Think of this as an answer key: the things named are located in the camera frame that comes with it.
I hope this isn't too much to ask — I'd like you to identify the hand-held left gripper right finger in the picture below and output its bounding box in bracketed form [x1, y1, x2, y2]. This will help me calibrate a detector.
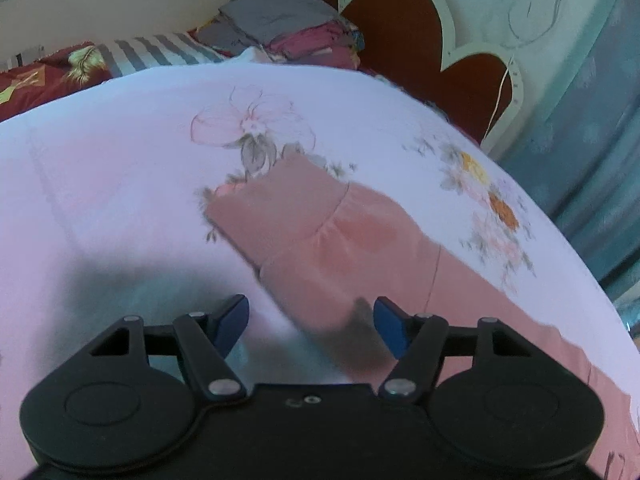
[373, 296, 532, 402]

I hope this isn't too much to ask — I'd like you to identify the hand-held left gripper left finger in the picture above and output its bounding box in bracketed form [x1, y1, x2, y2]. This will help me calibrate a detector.
[89, 294, 250, 402]

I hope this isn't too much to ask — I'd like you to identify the white floral bed sheet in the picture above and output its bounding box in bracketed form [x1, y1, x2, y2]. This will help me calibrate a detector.
[0, 49, 640, 480]

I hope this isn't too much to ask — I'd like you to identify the blue curtain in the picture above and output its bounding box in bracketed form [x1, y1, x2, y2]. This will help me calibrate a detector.
[494, 0, 640, 322]

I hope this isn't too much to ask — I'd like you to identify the grey striped pillow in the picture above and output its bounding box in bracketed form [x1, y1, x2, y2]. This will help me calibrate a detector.
[96, 31, 227, 79]

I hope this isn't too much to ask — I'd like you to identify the red heart-shaped headboard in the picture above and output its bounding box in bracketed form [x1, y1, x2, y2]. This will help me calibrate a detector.
[303, 0, 524, 147]

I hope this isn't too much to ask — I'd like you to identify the grey folded cloth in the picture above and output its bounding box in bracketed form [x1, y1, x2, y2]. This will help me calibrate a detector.
[219, 0, 342, 45]

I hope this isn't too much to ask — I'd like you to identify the red floral pillow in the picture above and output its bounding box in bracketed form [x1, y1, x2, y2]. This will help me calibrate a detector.
[0, 44, 114, 124]

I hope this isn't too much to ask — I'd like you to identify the white string on headboard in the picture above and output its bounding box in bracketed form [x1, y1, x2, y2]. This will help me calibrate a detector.
[481, 54, 517, 142]

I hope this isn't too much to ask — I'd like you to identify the white wall cable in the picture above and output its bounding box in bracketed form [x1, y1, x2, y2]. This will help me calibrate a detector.
[506, 0, 577, 47]

